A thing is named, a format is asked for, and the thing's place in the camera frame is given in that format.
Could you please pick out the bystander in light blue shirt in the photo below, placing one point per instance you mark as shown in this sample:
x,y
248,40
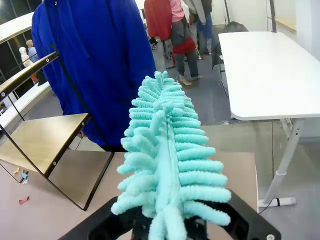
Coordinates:
x,y
32,51

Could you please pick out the black tripod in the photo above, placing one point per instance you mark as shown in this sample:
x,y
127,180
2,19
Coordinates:
x,y
226,10

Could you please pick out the bystander in red jacket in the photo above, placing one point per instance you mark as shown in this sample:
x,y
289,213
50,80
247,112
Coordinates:
x,y
157,20

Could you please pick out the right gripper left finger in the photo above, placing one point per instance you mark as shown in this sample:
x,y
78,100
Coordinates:
x,y
100,215

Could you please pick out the person in blue hoodie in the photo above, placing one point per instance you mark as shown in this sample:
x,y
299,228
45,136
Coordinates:
x,y
100,62

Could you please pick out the black stand pole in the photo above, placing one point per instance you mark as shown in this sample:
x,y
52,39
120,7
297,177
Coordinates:
x,y
273,15

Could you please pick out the person's right forearm blue sleeve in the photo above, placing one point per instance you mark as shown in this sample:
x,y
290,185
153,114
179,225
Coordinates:
x,y
70,105

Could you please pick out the two-tier wood and black shelf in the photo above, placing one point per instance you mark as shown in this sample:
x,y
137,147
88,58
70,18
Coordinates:
x,y
37,140

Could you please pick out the bystander in pink top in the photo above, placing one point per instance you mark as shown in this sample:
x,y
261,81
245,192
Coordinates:
x,y
186,42

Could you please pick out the large white table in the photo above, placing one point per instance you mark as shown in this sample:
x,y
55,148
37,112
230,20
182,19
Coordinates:
x,y
262,75

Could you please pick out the light wooden table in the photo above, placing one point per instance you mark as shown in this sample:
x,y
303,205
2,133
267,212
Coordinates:
x,y
285,23

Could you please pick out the yellow paper scrap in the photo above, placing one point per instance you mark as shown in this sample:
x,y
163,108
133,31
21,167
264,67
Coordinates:
x,y
16,170

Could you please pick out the pink paper scrap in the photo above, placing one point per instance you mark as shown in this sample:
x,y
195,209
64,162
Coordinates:
x,y
24,200

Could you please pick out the small white desk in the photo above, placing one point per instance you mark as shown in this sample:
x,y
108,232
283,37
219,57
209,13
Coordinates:
x,y
30,100

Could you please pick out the white paper scrap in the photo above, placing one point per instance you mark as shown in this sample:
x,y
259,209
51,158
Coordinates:
x,y
25,182

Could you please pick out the bystander in white hood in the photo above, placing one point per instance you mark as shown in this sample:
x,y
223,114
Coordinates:
x,y
24,56

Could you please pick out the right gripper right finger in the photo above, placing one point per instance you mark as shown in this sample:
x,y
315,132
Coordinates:
x,y
250,220

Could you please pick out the blue paper scrap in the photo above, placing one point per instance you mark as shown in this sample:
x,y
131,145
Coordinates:
x,y
24,176

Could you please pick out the bystander in grey and blue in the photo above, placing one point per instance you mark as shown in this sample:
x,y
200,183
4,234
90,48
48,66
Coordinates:
x,y
203,22

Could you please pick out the person's right hand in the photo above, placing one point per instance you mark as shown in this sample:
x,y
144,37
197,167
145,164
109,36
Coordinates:
x,y
81,134

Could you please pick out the teal chenille duster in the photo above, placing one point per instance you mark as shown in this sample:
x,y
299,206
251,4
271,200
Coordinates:
x,y
170,150

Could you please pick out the black office chair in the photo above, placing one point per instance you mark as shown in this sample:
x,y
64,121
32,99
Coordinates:
x,y
232,26

